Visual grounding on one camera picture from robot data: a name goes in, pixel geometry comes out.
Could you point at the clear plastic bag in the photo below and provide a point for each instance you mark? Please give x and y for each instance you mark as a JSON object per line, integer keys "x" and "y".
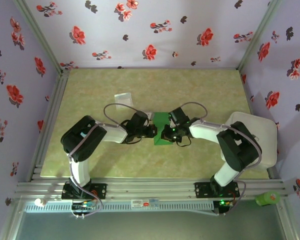
{"x": 123, "y": 98}

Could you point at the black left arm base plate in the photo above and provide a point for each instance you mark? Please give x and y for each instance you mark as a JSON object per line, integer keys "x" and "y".
{"x": 100, "y": 191}

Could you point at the small red label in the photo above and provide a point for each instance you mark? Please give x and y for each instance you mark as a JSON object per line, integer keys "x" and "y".
{"x": 146, "y": 204}

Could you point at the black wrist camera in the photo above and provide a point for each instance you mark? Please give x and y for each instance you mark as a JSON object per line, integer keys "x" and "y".
{"x": 178, "y": 115}
{"x": 138, "y": 119}

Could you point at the small circuit board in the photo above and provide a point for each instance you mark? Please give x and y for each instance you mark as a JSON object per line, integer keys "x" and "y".
{"x": 223, "y": 203}
{"x": 83, "y": 205}

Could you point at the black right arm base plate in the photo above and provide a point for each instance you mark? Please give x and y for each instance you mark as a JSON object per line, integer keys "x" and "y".
{"x": 202, "y": 190}

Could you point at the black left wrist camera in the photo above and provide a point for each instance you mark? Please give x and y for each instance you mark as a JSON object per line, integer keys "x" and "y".
{"x": 138, "y": 119}

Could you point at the aluminium frame post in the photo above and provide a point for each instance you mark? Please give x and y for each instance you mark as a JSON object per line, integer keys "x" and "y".
{"x": 12, "y": 220}
{"x": 40, "y": 35}
{"x": 285, "y": 220}
{"x": 258, "y": 35}

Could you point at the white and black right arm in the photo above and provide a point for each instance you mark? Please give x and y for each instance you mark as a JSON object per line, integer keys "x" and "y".
{"x": 237, "y": 147}

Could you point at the green paper sheet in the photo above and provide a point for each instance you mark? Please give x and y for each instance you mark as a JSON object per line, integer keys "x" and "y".
{"x": 161, "y": 118}

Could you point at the aluminium mounting rail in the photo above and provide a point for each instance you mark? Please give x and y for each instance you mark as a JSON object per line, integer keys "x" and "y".
{"x": 150, "y": 187}

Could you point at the white barcode label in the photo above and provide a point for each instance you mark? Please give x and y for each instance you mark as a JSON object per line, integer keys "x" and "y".
{"x": 136, "y": 203}

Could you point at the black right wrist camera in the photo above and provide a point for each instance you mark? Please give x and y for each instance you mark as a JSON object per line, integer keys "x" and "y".
{"x": 178, "y": 115}

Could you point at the small white cap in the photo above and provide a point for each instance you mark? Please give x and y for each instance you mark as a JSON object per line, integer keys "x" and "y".
{"x": 40, "y": 202}

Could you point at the white storage box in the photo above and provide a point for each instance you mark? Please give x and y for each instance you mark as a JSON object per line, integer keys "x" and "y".
{"x": 267, "y": 130}

